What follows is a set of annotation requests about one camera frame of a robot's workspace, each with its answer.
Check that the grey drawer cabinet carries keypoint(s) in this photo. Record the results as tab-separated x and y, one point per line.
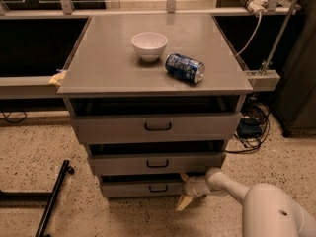
106	77

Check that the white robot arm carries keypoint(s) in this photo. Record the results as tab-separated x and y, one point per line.
267	210

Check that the white ceramic bowl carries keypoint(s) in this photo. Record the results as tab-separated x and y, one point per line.
149	46

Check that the grey top drawer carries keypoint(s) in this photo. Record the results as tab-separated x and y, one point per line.
155	128

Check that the blue soda can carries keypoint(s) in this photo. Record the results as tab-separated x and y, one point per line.
185	68

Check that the dark grey cabinet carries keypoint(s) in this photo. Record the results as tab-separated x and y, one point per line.
295	102

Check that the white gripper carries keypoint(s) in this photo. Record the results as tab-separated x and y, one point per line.
191	187

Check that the grey bottom drawer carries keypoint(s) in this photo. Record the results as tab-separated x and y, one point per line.
137	186

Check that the black metal stand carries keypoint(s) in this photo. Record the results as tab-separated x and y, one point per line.
47	200

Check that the yellow tape piece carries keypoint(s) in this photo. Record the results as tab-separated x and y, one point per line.
57	79

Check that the grey middle drawer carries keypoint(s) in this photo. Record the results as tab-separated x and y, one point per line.
145	164

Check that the grey drawer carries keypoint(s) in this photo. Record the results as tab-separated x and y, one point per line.
145	164
137	186
155	128

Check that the white power strip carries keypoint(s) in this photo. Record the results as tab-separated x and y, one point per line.
254	6

